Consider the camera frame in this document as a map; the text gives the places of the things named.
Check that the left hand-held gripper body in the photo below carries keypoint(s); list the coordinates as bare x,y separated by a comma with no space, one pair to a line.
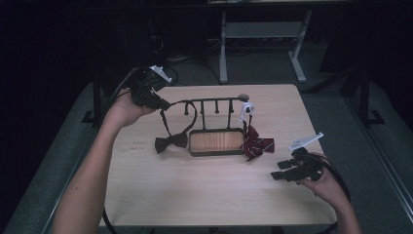
146,89

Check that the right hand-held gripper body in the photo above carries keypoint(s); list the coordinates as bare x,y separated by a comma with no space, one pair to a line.
307,164

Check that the red striped bow tie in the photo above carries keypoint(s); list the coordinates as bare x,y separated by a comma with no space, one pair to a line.
256,144

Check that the dark brown bow tie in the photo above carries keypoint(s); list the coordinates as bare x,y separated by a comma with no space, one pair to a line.
175,140

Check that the black rack with wooden tray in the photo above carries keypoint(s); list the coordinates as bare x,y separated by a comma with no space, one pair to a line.
217,142

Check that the person's right hand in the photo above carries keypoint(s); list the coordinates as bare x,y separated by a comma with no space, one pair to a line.
324,188

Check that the person's left hand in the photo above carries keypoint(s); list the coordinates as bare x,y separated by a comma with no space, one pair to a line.
125,112

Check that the black metal stand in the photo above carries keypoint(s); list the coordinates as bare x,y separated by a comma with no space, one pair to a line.
96,97
365,97

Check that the grey metal rail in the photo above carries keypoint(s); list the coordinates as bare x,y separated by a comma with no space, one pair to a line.
58,201
383,152

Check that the white metal desk frame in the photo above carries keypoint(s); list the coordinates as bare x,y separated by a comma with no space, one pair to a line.
261,30

